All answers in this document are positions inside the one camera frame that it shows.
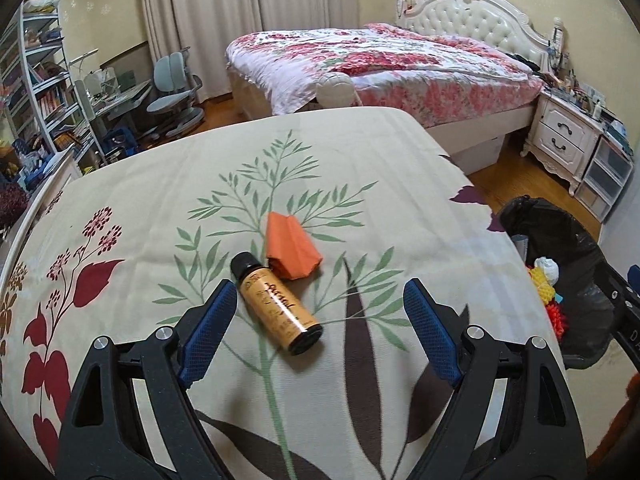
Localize bed with pink floral quilt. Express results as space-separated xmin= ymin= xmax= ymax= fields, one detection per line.
xmin=226 ymin=23 xmax=542 ymax=128

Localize white tufted headboard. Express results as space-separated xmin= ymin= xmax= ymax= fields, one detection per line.
xmin=395 ymin=0 xmax=550 ymax=70

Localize white tissue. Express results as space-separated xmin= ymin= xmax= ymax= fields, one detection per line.
xmin=534 ymin=257 xmax=560 ymax=286

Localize cream floral bed sheet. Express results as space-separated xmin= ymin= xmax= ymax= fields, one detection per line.
xmin=1 ymin=108 xmax=555 ymax=479

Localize plastic drawer unit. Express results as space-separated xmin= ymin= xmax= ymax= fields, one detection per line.
xmin=575 ymin=134 xmax=634 ymax=223

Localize black trash bin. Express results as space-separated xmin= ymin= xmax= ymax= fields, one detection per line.
xmin=499 ymin=195 xmax=614 ymax=370

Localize grey desk chair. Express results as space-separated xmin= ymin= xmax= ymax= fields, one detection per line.
xmin=145 ymin=47 xmax=204 ymax=141

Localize orange folded paper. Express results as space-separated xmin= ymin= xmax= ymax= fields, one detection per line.
xmin=266 ymin=211 xmax=322 ymax=281

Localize white storage box under bed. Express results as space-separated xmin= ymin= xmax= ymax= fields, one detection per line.
xmin=451 ymin=136 xmax=506 ymax=176

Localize white bookshelf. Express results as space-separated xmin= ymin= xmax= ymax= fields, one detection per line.
xmin=1 ymin=0 xmax=96 ymax=160

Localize yellow foam fruit net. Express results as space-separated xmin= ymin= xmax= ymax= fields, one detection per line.
xmin=528 ymin=268 xmax=555 ymax=306

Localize study desk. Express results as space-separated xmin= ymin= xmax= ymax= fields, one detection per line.
xmin=74 ymin=79 xmax=152 ymax=151

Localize white camel milk box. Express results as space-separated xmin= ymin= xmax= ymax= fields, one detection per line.
xmin=511 ymin=234 xmax=528 ymax=261

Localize white round bedpost knob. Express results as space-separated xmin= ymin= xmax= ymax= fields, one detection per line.
xmin=316 ymin=73 xmax=361 ymax=108

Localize white nightstand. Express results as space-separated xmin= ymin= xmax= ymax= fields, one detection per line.
xmin=520 ymin=90 xmax=603 ymax=196

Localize red foam fruit net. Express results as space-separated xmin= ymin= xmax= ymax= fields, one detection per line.
xmin=544 ymin=300 xmax=568 ymax=342

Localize amber bottle black cap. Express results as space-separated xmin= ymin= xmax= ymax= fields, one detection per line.
xmin=230 ymin=252 xmax=323 ymax=356

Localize beige curtains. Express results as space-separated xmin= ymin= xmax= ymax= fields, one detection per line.
xmin=142 ymin=0 xmax=359 ymax=101

